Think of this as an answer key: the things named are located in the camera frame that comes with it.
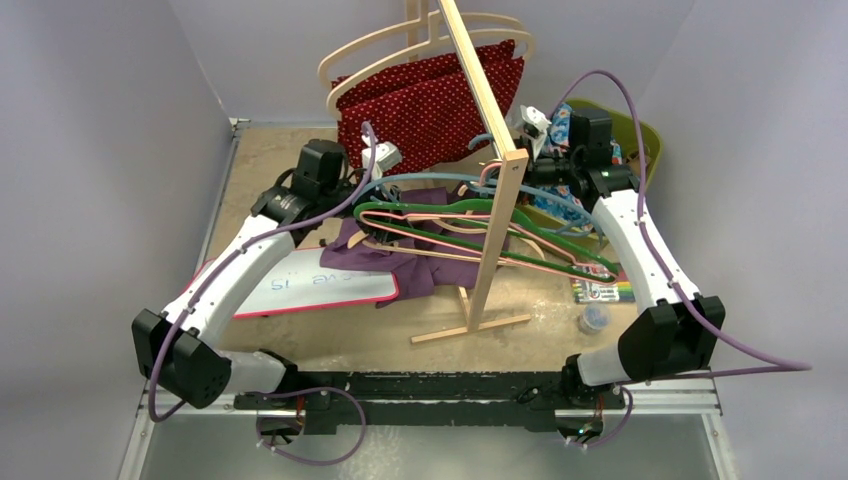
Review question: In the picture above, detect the blue floral garment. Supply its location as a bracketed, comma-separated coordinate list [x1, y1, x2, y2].
[525, 102, 624, 236]

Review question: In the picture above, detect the grey-blue plastic hanger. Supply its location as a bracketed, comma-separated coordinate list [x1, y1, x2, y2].
[354, 172, 604, 245]

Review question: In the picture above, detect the green plastic hanger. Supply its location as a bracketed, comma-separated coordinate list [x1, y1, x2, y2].
[352, 198, 621, 285]

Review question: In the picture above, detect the purple garment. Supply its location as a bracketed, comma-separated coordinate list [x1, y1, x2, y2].
[320, 187, 485, 308]

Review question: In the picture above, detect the pink wire hanger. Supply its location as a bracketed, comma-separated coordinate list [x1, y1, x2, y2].
[360, 162, 619, 286]

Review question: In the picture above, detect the wooden hanger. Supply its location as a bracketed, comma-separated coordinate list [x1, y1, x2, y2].
[346, 160, 546, 265]
[317, 28, 536, 119]
[317, 1, 536, 113]

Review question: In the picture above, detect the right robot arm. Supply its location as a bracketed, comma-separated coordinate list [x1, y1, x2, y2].
[517, 106, 726, 407]

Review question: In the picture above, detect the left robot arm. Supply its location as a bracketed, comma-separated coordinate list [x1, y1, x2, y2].
[131, 146, 379, 421]

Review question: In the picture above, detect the wooden clothes rack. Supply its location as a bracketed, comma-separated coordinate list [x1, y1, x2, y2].
[410, 0, 531, 345]

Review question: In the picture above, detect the green plastic basket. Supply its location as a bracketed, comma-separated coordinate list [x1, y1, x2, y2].
[521, 98, 663, 231]

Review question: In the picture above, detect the marker pen box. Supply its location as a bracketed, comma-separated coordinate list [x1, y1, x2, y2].
[570, 263, 635, 304]

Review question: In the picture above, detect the red polka dot garment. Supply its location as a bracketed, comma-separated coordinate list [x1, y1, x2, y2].
[336, 53, 485, 175]

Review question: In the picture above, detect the small clear plastic cup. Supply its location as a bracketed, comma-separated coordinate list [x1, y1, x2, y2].
[577, 303, 611, 335]

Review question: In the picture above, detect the red-edged whiteboard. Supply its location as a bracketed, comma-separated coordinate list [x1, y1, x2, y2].
[234, 248, 400, 319]

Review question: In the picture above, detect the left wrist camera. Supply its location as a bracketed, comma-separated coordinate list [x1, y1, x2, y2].
[361, 135, 403, 180]

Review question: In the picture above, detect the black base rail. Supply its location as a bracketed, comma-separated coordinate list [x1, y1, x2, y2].
[234, 371, 626, 435]

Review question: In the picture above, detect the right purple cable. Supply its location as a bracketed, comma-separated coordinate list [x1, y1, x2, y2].
[548, 70, 813, 380]

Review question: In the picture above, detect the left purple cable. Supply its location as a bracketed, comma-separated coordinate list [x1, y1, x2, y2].
[146, 121, 379, 424]

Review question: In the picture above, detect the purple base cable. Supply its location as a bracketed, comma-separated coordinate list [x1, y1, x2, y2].
[255, 386, 367, 466]

